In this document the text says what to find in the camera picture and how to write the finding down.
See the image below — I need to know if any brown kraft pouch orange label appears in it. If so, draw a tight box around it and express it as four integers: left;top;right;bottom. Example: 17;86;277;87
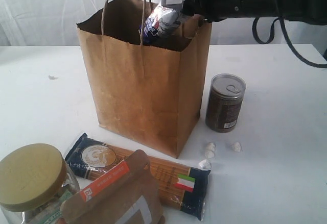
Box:
60;150;165;223

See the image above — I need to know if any spaghetti packet dark blue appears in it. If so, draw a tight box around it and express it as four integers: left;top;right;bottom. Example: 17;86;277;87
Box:
65;133;210;220

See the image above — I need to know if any small white paper scrap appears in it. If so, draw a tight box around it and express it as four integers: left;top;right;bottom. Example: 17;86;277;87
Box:
48;75;58;80

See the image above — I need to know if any brown paper bag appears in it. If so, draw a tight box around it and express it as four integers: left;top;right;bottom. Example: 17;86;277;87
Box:
77;0;212;158

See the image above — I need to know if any dark brown pull-tab can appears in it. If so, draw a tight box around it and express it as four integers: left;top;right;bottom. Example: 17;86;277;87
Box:
205;73;246;133

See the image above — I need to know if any glass jar gold lid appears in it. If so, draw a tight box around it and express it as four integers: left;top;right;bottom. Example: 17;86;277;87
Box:
1;143;80;223

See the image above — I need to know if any white blue milk carton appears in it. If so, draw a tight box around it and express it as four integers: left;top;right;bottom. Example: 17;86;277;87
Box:
142;3;190;45

